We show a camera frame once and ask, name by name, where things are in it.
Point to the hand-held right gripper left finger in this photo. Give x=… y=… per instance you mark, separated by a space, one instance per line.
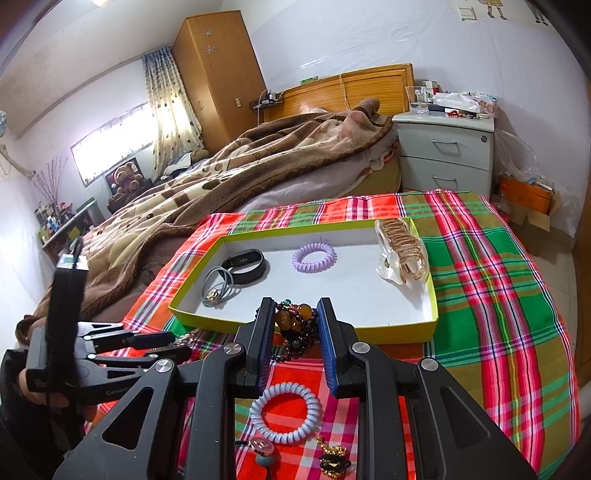
x=264 y=353

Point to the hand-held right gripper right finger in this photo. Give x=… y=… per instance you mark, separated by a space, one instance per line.
x=325 y=353

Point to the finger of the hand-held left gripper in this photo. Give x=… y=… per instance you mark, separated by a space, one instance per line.
x=138 y=362
x=147 y=340

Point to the yellow-green shallow box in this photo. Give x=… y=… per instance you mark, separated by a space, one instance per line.
x=351 y=295

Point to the black wristband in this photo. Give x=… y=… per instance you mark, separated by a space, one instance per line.
x=251 y=274

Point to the clear pink hair claw clip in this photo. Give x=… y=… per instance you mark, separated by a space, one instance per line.
x=404 y=251

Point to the person's left forearm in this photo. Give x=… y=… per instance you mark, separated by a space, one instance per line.
x=27 y=438

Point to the person's left hand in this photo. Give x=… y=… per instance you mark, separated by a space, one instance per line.
x=57 y=400

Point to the shelf with bottles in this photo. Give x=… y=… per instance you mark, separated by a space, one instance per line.
x=60 y=226

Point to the dry branches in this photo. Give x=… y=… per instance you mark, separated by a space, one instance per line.
x=53 y=182

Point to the brown patterned blanket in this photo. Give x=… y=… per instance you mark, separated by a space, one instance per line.
x=184 y=194

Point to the teddy bear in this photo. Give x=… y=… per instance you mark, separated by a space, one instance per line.
x=124 y=177

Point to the plaid bed sheet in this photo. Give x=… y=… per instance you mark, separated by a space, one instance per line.
x=485 y=300

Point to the window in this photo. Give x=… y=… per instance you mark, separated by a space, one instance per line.
x=106 y=147

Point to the dotted curtain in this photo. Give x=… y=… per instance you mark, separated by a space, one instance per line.
x=171 y=110

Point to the white nightstand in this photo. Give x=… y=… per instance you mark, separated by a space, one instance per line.
x=443 y=152

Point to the orange box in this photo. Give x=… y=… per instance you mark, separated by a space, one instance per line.
x=526 y=196

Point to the power strip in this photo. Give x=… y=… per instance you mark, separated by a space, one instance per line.
x=268 y=98

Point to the wooden headboard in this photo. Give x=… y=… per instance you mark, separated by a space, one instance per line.
x=369 y=90

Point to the clear drinking glass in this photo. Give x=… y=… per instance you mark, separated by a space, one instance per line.
x=415 y=101

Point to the wooden door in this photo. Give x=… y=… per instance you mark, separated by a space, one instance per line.
x=582 y=277

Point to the wooden wardrobe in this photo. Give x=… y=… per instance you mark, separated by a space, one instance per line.
x=217 y=78

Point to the clear plastic bag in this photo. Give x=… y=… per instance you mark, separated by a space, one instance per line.
x=515 y=154

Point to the tissue box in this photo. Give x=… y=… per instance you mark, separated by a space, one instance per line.
x=471 y=105

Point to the wall poster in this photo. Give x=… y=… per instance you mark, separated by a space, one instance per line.
x=494 y=9

